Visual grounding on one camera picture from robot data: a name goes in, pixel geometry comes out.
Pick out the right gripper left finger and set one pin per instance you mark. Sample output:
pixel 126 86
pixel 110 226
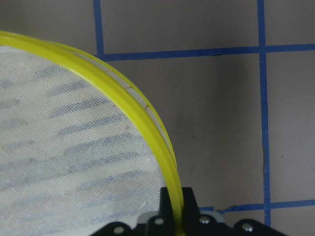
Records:
pixel 165 207

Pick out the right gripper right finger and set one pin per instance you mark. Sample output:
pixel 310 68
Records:
pixel 190 210

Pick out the yellow steamer basket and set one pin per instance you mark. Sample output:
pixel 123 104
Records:
pixel 80 145

